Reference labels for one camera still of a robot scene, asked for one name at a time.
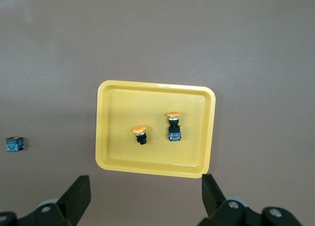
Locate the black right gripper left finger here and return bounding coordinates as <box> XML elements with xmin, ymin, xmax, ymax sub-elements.
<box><xmin>23</xmin><ymin>175</ymin><xmax>92</xmax><ymax>226</ymax></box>

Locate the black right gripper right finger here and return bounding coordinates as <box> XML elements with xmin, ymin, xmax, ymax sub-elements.
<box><xmin>198</xmin><ymin>173</ymin><xmax>250</xmax><ymax>226</ymax></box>

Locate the yellow mushroom push button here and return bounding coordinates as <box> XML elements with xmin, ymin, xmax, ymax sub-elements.
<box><xmin>132</xmin><ymin>125</ymin><xmax>148</xmax><ymax>146</ymax></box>
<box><xmin>165</xmin><ymin>112</ymin><xmax>184</xmax><ymax>142</ymax></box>

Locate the yellow plastic tray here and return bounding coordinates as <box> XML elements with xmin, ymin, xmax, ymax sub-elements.
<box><xmin>95</xmin><ymin>80</ymin><xmax>217</xmax><ymax>179</ymax></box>

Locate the blue switch contact block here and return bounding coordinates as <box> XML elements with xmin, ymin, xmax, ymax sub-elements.
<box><xmin>5</xmin><ymin>136</ymin><xmax>25</xmax><ymax>153</ymax></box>

